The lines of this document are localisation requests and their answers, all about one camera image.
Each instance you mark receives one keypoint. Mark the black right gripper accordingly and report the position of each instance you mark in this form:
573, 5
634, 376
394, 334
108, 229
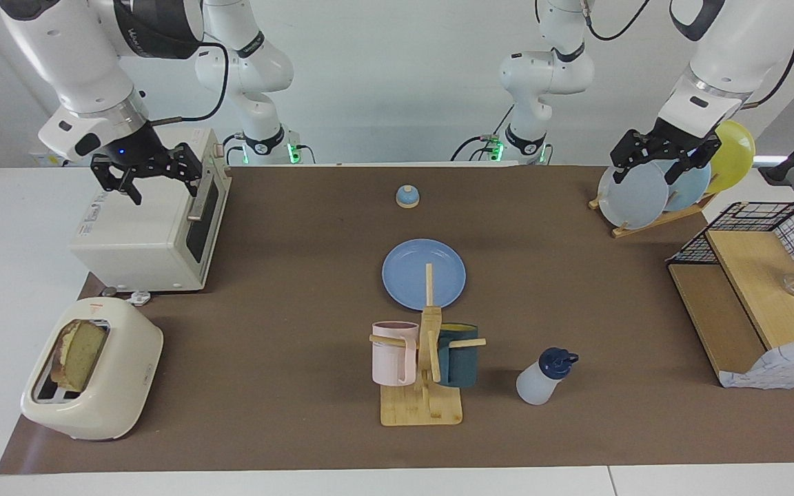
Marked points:
138, 148

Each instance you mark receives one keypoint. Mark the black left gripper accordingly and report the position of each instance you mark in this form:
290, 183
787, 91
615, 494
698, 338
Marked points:
673, 140

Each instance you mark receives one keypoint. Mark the toasted bread slice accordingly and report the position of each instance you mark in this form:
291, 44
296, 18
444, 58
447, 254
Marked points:
80, 355

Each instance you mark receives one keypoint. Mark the seasoning bottle with navy cap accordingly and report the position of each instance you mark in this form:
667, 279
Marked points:
535, 386

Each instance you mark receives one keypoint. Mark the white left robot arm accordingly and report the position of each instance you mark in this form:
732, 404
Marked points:
735, 55

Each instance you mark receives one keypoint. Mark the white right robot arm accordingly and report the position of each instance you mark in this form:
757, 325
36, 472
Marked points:
73, 55

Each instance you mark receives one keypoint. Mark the light blue plate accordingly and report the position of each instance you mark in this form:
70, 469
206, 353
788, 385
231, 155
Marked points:
693, 186

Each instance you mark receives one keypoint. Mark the grey plate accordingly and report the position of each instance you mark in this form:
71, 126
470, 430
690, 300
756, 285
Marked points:
635, 203

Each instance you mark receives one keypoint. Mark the wooden plate rack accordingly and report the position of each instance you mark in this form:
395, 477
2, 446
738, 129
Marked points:
659, 222

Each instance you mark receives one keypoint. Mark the yellow plate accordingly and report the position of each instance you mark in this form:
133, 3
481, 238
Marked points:
738, 155

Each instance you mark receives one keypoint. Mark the blue round plate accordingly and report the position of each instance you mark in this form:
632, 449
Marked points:
411, 275

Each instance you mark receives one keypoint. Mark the white toaster oven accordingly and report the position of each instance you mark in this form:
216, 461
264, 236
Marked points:
142, 241

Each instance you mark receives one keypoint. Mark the white power plug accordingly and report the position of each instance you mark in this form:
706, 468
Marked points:
138, 298

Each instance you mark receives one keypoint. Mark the brown table mat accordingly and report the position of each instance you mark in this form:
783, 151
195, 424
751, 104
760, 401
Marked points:
287, 227

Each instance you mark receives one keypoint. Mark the cream two-slot toaster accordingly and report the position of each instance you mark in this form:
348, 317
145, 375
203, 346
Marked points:
121, 372

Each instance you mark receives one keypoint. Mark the wooden box with cloth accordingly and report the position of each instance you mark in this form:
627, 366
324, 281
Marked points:
790, 365

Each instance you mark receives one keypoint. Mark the small blue call bell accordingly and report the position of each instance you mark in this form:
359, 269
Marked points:
407, 200

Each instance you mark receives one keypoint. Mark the teal mug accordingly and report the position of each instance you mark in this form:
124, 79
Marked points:
462, 362

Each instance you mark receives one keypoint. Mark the pink mug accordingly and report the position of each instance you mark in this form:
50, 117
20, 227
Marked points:
390, 358

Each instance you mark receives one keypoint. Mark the wooden mug tree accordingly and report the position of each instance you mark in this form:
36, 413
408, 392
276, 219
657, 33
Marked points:
421, 410

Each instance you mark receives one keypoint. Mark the white wall outlet box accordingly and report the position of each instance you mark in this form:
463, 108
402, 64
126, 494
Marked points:
45, 160

